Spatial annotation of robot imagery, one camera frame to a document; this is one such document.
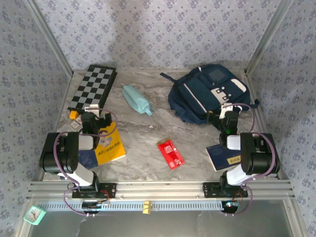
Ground light blue pencil case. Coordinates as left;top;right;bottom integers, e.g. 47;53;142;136
122;84;156;116

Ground grey slotted cable duct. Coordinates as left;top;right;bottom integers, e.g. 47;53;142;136
37;199;227;212

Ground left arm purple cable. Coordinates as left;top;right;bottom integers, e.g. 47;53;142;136
54;108;119;218

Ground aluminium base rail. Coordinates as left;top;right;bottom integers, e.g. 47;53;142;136
27;180;296;200

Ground black grey chessboard box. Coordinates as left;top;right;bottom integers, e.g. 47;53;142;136
67;64;118;119

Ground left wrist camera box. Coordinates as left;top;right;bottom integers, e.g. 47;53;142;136
84;104;101;116

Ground aluminium frame post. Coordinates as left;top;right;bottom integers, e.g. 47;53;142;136
245;0;296;75
23;0;74;77

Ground playing card box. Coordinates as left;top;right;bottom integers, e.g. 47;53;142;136
69;116;83;131

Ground red packet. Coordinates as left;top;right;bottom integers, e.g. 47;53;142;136
157;137;185;170

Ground mint green alarm clock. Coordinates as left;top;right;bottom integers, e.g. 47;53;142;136
23;205;47;226

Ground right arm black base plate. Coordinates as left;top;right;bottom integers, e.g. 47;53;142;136
202;182;248;198

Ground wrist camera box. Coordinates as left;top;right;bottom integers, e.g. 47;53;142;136
220;103;235;119
84;104;101;116

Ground small brass clip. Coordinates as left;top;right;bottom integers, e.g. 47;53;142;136
142;201;153;215

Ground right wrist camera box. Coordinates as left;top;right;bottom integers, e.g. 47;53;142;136
220;103;235;119

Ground navy blue student backpack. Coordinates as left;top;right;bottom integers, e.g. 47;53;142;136
159;64;260;125

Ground aluminium side rail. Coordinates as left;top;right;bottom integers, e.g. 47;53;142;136
37;74;74;181
243;70;284;180

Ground yellow cover book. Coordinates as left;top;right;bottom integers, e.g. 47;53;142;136
93;120;126;166

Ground navy notebook yellow label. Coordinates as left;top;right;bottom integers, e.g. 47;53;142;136
206;144;244;172
78;149;99;170

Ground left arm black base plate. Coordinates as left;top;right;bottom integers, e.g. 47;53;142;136
72;182;117;199

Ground small circuit board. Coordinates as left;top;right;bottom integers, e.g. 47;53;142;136
82;200;111;211
223;200;241;210

